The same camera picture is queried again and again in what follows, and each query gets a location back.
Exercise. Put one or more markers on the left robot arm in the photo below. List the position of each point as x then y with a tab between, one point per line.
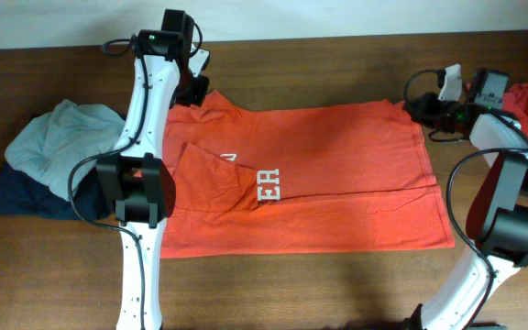
138	188

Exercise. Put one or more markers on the dark navy folded garment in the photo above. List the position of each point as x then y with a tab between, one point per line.
22	195

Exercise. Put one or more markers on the orange soccer t-shirt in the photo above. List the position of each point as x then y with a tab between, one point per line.
342	178

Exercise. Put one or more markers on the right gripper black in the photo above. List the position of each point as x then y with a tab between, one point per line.
428	102

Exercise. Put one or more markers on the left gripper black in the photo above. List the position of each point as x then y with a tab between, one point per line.
196	96

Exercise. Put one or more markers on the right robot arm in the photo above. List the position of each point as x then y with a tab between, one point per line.
496	229

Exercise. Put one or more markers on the light grey folded shirt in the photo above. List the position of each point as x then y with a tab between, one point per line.
50	145

